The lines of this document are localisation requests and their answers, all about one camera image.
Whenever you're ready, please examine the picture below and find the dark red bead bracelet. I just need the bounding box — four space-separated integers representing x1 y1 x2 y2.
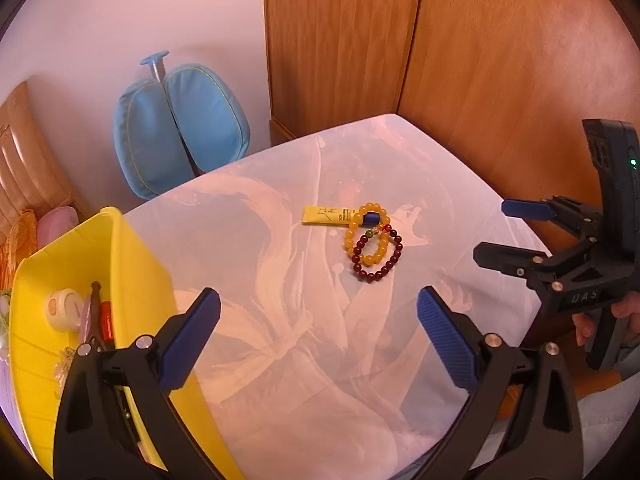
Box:
350 226 405 285

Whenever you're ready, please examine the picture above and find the person's right hand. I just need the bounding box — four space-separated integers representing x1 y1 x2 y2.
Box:
572 290 640 347

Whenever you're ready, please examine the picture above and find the brown hair clip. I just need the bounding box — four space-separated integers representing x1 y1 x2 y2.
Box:
87 281 106 351

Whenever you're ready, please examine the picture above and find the red small box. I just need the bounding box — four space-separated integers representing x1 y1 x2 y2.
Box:
100 301 115 351

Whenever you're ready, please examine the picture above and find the wooden wardrobe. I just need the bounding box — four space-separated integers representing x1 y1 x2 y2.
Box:
264 0 639 205

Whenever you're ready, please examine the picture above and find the green cabbage plush toy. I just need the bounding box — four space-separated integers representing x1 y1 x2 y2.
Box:
0 289 12 351

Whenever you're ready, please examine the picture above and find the yellow plastic bin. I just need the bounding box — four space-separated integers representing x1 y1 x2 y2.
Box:
1 207 241 479

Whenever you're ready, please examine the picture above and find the orange pillow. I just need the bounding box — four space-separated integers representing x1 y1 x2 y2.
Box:
0 209 38 290

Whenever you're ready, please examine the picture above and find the pink pillow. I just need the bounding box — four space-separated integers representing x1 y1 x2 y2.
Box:
36 206 79 249

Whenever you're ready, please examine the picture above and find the yellow cream tube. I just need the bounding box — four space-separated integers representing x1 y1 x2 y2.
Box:
302 206 381 228

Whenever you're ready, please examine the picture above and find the blue office chair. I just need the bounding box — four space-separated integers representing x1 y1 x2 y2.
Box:
113 51 250 200

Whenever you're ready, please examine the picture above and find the yellow bead bracelet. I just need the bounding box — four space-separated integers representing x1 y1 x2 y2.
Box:
342 200 393 267

